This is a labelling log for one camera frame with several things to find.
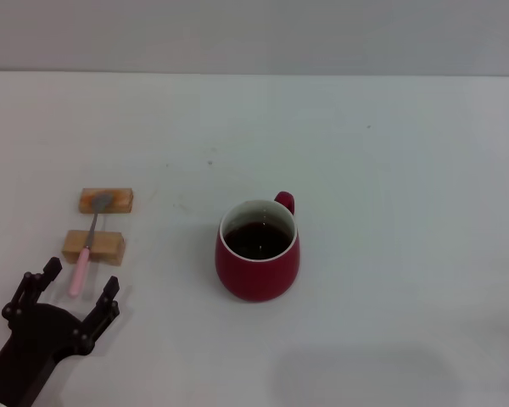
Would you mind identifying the red ceramic mug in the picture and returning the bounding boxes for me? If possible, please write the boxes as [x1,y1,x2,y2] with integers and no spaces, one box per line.
[214,191,300,303]

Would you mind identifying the plain wooden block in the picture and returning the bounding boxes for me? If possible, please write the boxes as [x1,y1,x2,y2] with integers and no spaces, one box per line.
[61,229,126,267]

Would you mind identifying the pink handled metal spoon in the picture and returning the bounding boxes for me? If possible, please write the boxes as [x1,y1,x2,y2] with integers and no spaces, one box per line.
[69,193,115,298]

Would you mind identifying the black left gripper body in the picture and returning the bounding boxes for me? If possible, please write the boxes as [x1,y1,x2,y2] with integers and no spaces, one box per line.
[0,304,91,407]

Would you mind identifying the orange stained wooden block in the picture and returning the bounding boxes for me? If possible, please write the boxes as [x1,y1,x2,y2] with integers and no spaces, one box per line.
[78,187,135,215]

